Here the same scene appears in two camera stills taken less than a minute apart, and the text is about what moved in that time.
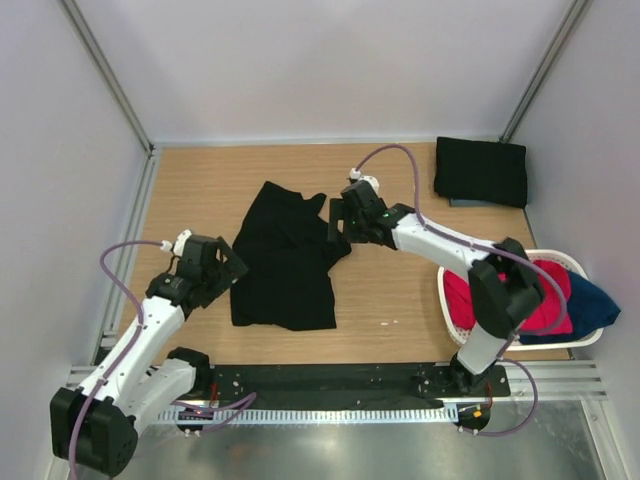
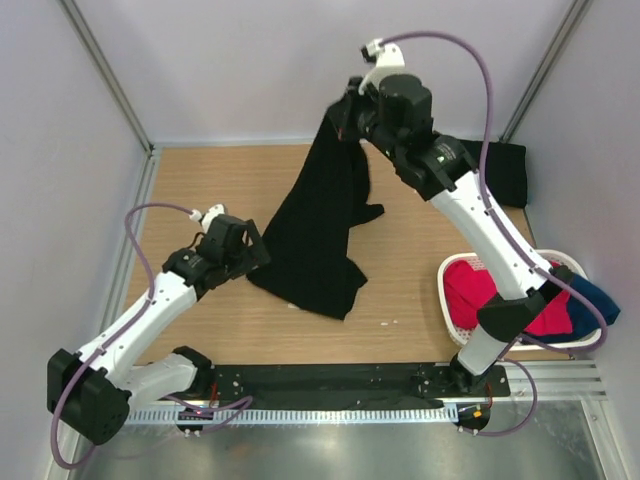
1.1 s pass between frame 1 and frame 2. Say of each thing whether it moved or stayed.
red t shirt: stayed
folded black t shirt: stayed
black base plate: stayed
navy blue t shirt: stayed
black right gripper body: moved
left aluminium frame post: stayed
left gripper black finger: moved
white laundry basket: stayed
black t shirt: moved
